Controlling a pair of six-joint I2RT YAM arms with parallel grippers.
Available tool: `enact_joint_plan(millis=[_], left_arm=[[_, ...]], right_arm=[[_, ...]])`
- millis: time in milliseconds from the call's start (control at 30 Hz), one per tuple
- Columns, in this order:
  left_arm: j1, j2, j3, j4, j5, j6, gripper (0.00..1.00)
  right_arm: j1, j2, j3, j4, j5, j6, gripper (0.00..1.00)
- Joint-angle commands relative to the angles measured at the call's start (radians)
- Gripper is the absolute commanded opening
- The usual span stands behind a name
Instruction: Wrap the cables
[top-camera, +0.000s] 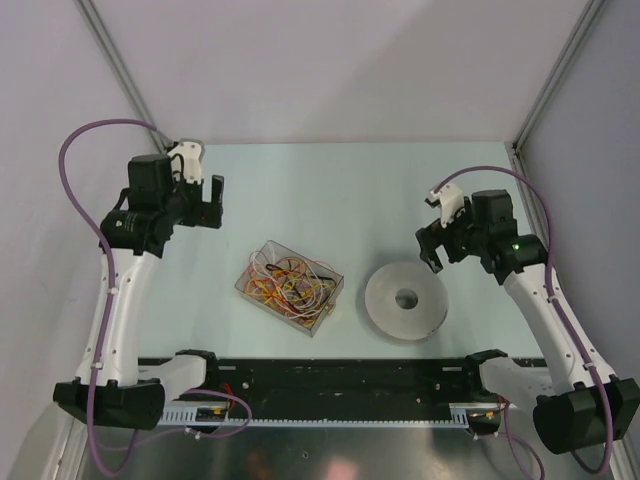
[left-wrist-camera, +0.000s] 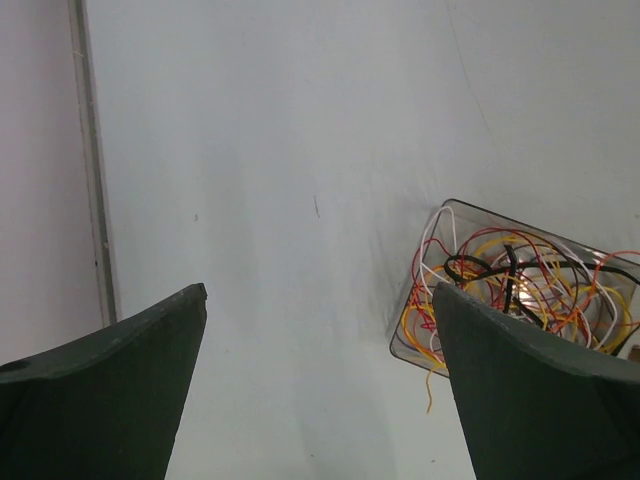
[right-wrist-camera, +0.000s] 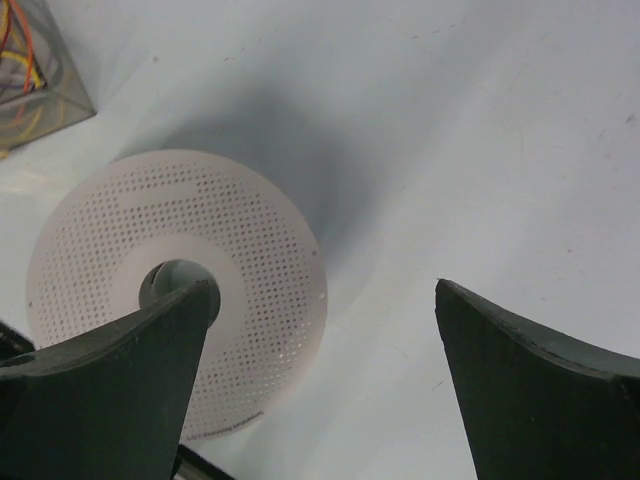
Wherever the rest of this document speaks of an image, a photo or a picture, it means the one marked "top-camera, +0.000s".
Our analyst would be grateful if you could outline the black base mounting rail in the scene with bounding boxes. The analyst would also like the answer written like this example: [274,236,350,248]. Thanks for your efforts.
[137,355,549,421]

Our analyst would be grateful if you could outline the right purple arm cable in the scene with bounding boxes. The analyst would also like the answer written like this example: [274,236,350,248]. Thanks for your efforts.
[433,166,616,480]

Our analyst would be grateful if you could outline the white slotted cable duct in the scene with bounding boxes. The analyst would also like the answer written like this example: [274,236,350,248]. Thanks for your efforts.
[162,399,519,427]

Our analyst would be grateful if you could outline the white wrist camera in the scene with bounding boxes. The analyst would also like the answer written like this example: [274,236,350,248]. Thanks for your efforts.
[167,139,205,185]
[425,183,464,228]

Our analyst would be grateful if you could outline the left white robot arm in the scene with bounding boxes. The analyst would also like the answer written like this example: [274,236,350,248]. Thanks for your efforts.
[53,142,224,430]

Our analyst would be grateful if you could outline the right aluminium frame post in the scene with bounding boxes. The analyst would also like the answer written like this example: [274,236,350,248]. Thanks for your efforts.
[511,0,610,162]

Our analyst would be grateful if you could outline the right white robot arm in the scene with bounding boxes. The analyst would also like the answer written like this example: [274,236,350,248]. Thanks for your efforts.
[416,184,639,454]

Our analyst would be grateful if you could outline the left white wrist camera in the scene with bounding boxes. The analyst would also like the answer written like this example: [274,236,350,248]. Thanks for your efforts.
[167,139,205,185]

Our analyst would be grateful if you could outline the grey perforated cable spool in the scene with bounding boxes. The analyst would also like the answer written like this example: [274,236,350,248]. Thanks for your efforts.
[364,262,449,342]

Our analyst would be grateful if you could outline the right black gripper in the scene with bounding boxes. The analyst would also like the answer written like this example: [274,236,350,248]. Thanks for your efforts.
[416,197,488,273]

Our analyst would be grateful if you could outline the tangled coloured wires bundle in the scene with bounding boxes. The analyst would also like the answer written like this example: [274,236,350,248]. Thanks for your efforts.
[244,251,337,322]

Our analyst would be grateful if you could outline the clear plastic cable box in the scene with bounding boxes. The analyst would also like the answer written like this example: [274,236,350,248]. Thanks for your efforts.
[234,240,344,338]

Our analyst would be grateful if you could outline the aluminium frame post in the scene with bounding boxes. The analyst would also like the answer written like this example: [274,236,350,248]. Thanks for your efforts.
[74,0,154,124]
[511,0,610,162]

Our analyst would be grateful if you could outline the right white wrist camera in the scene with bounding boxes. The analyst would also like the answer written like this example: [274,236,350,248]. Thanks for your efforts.
[425,183,464,228]

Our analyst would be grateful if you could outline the left aluminium frame post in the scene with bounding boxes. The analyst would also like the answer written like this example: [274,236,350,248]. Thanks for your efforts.
[74,0,154,124]

